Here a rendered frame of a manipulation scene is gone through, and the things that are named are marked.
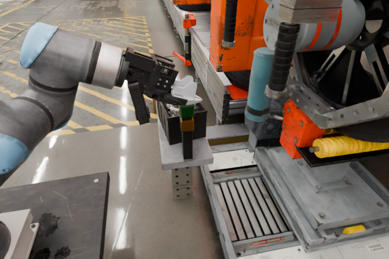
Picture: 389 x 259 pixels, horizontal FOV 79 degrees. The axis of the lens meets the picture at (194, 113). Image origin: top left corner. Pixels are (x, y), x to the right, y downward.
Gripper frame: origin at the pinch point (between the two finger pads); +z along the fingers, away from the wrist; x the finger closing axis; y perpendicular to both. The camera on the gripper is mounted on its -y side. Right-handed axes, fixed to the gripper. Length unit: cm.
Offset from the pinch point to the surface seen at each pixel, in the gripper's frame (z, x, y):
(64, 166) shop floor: -25, 61, -88
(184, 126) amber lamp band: 1.9, 3.0, -10.0
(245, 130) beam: 64, 50, -32
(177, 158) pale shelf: 6.0, 5.1, -23.7
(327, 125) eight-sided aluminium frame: 35.5, -8.9, 7.8
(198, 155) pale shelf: 12.3, 4.6, -20.7
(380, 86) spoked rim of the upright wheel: 40.1, -10.4, 22.5
